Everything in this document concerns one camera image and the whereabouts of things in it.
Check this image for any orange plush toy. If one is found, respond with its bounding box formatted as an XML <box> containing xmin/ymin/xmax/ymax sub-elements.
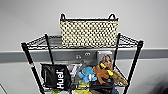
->
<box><xmin>92</xmin><ymin>61</ymin><xmax>115</xmax><ymax>85</ymax></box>

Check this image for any black bag white print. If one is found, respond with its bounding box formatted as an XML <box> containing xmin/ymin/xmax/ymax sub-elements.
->
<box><xmin>39</xmin><ymin>62</ymin><xmax>72</xmax><ymax>91</ymax></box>

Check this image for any white wall socket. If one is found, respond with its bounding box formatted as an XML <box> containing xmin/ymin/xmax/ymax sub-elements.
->
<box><xmin>75</xmin><ymin>54</ymin><xmax>83</xmax><ymax>61</ymax></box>
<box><xmin>84</xmin><ymin>51</ymin><xmax>92</xmax><ymax>57</ymax></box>

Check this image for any pale woven basket white lining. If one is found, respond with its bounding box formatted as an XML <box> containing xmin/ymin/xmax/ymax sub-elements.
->
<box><xmin>59</xmin><ymin>12</ymin><xmax>120</xmax><ymax>48</ymax></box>

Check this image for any blue plush toy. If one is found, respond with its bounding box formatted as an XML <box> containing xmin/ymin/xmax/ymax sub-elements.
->
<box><xmin>77</xmin><ymin>65</ymin><xmax>98</xmax><ymax>84</ymax></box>

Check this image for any long grey wall band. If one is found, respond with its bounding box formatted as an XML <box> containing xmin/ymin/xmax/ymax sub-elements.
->
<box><xmin>0</xmin><ymin>48</ymin><xmax>168</xmax><ymax>65</ymax></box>

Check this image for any black wire shelf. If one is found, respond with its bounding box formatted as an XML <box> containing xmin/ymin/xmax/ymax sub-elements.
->
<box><xmin>20</xmin><ymin>32</ymin><xmax>145</xmax><ymax>94</ymax></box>

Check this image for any brown plush toy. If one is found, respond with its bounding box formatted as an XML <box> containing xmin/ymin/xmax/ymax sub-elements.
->
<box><xmin>111</xmin><ymin>69</ymin><xmax>129</xmax><ymax>88</ymax></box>

